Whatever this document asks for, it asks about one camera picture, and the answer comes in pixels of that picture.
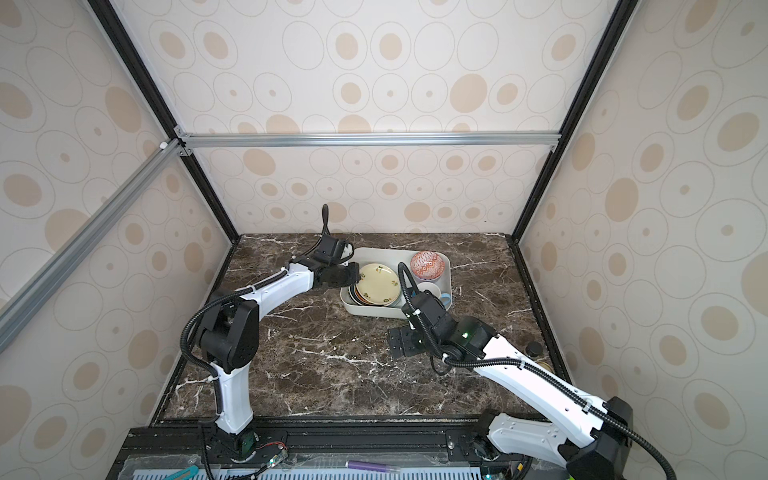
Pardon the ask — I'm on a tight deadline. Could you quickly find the silver horizontal rail back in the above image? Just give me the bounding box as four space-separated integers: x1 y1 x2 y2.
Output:
180 131 560 148

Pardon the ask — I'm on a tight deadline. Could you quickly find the green can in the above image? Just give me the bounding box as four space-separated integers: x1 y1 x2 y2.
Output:
525 341 554 373

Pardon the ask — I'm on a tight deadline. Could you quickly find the black plate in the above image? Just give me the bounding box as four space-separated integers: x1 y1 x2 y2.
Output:
347 286 363 306

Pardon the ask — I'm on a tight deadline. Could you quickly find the black vertical frame post right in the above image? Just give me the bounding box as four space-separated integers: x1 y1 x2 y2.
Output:
508 0 639 247

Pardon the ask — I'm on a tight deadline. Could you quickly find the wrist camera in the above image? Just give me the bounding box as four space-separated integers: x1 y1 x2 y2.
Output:
310 234 354 265
401 291 457 336

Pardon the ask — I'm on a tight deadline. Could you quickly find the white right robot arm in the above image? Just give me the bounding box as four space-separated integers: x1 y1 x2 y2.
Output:
388 312 677 479

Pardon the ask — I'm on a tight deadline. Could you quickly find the blue mug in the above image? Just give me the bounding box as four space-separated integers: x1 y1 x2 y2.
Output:
418 282 452 309

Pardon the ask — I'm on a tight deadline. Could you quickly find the cream yellow plate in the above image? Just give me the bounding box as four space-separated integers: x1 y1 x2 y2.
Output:
354 263 401 306

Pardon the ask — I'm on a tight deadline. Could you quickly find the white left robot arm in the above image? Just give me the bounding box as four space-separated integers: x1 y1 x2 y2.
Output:
180 260 360 435

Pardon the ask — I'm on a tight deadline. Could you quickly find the black vertical frame post left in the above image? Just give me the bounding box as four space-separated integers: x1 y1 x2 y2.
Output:
87 0 240 244

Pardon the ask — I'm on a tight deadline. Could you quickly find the purple bowl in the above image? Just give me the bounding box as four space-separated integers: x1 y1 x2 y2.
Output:
409 251 448 282

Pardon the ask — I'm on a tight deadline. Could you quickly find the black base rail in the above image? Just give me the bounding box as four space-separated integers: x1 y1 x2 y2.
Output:
106 419 625 480

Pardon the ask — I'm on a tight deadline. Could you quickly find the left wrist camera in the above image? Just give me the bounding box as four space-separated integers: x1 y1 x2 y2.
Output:
310 234 354 265

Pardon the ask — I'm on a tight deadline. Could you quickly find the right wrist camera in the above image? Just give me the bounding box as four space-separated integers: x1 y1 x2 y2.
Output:
401 291 457 336

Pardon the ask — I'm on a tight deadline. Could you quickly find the purple pen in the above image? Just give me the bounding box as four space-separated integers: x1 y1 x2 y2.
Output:
345 460 401 474

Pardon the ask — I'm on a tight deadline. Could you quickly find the black vertical frame post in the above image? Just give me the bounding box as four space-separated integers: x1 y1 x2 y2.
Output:
87 0 240 244
508 0 639 247

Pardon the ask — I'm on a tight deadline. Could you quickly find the white plastic bin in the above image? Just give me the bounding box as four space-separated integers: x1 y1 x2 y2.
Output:
340 248 452 319

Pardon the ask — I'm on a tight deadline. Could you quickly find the silver diagonal rail left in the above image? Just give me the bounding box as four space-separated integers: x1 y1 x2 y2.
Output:
1 139 181 350

